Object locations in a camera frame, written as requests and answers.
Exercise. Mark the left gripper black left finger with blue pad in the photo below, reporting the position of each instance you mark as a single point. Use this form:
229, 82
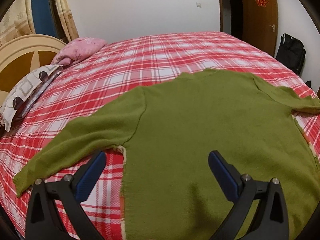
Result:
43, 220

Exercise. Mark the brown wooden door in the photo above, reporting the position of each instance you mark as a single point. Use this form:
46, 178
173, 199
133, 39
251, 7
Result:
260, 24

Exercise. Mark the pink pillow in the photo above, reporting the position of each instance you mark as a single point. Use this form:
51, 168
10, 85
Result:
78, 50

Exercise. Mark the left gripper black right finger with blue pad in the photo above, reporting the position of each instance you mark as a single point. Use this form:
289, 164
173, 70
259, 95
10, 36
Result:
270, 220

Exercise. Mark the black bag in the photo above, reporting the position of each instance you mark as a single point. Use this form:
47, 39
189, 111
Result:
291, 53

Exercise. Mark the striped folded blanket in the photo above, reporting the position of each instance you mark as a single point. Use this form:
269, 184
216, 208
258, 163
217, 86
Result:
26, 107

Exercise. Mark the green knit sweater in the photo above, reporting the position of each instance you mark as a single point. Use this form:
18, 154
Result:
166, 132

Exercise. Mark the white patterned pillow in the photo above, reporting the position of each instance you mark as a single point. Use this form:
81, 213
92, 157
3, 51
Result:
23, 90

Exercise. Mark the beige floral curtain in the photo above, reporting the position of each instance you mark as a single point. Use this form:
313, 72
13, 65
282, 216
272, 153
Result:
47, 17

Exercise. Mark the cream brown headboard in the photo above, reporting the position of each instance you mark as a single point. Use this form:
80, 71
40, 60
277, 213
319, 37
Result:
24, 54

